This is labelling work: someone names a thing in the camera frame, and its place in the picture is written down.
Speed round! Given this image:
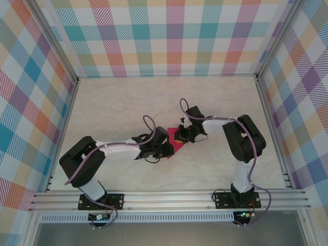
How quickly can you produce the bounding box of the red cloth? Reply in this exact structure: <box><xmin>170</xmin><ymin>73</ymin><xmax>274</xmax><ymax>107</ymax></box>
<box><xmin>166</xmin><ymin>127</ymin><xmax>186</xmax><ymax>160</ymax></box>

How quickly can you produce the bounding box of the black circuit board with label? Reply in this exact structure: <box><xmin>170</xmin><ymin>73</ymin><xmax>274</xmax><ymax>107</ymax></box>
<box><xmin>88</xmin><ymin>212</ymin><xmax>111</xmax><ymax>221</ymax></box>

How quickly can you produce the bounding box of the circuit board with lit LED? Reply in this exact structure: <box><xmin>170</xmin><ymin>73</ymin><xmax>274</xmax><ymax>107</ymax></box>
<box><xmin>233</xmin><ymin>210</ymin><xmax>254</xmax><ymax>219</ymax></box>

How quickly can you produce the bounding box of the aluminium mounting rail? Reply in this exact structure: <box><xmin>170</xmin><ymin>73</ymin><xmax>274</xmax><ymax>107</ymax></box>
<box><xmin>28</xmin><ymin>190</ymin><xmax>312</xmax><ymax>213</ymax></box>

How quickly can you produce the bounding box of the perforated metal cable tray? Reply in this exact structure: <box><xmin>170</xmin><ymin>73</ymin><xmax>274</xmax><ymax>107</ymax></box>
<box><xmin>39</xmin><ymin>214</ymin><xmax>238</xmax><ymax>223</ymax></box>

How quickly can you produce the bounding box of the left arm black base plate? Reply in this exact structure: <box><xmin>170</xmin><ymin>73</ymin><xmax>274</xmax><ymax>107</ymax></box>
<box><xmin>77</xmin><ymin>192</ymin><xmax>126</xmax><ymax>211</ymax></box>

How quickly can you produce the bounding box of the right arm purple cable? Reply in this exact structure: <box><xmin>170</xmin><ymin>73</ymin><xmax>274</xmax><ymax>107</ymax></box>
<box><xmin>179</xmin><ymin>98</ymin><xmax>272</xmax><ymax>228</ymax></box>

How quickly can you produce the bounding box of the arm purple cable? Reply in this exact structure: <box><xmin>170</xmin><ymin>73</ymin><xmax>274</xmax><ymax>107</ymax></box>
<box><xmin>64</xmin><ymin>115</ymin><xmax>157</xmax><ymax>230</ymax></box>
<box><xmin>179</xmin><ymin>98</ymin><xmax>272</xmax><ymax>228</ymax></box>

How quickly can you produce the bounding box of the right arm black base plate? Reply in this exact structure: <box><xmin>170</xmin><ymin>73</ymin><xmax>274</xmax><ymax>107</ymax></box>
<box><xmin>213</xmin><ymin>191</ymin><xmax>261</xmax><ymax>210</ymax></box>

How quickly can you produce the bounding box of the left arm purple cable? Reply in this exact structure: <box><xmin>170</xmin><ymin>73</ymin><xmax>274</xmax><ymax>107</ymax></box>
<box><xmin>64</xmin><ymin>115</ymin><xmax>157</xmax><ymax>230</ymax></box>

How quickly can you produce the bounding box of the aluminium side rail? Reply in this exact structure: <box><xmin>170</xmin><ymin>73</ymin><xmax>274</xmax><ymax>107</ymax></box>
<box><xmin>255</xmin><ymin>75</ymin><xmax>294</xmax><ymax>190</ymax></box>
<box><xmin>45</xmin><ymin>78</ymin><xmax>80</xmax><ymax>193</ymax></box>

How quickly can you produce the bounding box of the aluminium corner post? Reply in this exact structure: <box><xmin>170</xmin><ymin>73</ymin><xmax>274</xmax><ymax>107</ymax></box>
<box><xmin>255</xmin><ymin>0</ymin><xmax>295</xmax><ymax>80</ymax></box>
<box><xmin>30</xmin><ymin>0</ymin><xmax>79</xmax><ymax>85</ymax></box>

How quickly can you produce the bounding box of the aluminium frame leg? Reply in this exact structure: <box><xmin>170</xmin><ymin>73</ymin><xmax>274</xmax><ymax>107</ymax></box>
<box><xmin>294</xmin><ymin>209</ymin><xmax>317</xmax><ymax>246</ymax></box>
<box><xmin>22</xmin><ymin>211</ymin><xmax>43</xmax><ymax>246</ymax></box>

